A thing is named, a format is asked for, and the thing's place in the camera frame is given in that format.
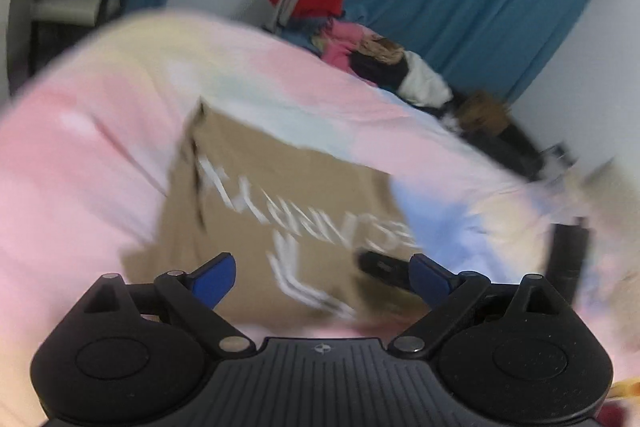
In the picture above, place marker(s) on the white garment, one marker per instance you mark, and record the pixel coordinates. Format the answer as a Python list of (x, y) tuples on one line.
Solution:
[(422, 86)]

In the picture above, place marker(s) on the pink garment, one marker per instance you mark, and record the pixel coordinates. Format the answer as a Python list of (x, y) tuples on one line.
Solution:
[(339, 40)]

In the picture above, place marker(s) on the cardboard box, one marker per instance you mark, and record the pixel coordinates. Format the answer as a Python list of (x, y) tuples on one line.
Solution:
[(482, 112)]

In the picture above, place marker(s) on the pastel tie-dye bed blanket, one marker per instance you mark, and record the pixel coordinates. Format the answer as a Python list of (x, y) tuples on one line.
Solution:
[(87, 148)]

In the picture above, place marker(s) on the tan t-shirt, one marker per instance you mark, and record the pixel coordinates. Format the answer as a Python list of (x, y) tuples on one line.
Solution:
[(293, 219)]

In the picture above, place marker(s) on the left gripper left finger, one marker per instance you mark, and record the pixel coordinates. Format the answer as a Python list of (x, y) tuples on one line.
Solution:
[(191, 299)]

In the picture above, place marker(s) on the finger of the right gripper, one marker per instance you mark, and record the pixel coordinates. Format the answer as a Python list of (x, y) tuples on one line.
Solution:
[(385, 269)]

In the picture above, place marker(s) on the brown patterned garment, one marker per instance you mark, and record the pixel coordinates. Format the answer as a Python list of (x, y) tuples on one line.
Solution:
[(381, 49)]

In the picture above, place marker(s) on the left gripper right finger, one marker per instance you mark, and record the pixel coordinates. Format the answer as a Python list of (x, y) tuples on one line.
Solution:
[(450, 298)]

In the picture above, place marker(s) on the black garment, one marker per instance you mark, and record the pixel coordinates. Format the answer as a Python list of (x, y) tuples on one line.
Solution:
[(384, 76)]

